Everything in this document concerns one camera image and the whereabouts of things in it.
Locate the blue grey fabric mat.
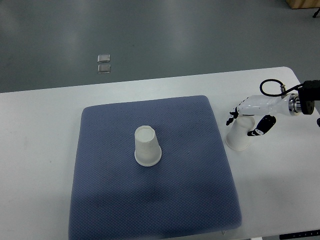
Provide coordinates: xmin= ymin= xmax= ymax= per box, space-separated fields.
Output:
xmin=68 ymin=95 xmax=242 ymax=240

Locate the white paper cup on mat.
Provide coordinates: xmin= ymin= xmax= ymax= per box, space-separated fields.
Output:
xmin=134 ymin=125 xmax=162 ymax=167

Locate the silver floor plate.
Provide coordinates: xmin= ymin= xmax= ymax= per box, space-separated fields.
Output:
xmin=97 ymin=64 xmax=111 ymax=74
xmin=97 ymin=54 xmax=111 ymax=63

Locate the black tripod leg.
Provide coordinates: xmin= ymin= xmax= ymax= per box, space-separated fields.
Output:
xmin=312 ymin=8 xmax=320 ymax=18

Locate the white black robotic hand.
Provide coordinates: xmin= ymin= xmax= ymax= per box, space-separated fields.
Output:
xmin=226 ymin=93 xmax=300 ymax=137

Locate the white paper cup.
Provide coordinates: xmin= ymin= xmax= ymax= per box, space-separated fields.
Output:
xmin=225 ymin=116 xmax=255 ymax=151
xmin=134 ymin=125 xmax=162 ymax=167

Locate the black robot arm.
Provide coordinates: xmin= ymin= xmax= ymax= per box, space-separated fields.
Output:
xmin=293 ymin=80 xmax=320 ymax=115

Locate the lower silver floor plate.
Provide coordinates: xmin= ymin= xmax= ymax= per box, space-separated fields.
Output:
xmin=97 ymin=64 xmax=111 ymax=74

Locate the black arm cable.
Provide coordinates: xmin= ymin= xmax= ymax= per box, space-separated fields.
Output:
xmin=259 ymin=79 xmax=305 ymax=97

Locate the black table edge panel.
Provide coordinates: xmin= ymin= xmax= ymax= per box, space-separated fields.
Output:
xmin=279 ymin=229 xmax=320 ymax=240

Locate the upper silver floor plate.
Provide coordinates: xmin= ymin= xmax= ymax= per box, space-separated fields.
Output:
xmin=97 ymin=54 xmax=111 ymax=63

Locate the wooden furniture corner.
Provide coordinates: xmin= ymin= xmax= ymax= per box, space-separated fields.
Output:
xmin=286 ymin=0 xmax=320 ymax=10

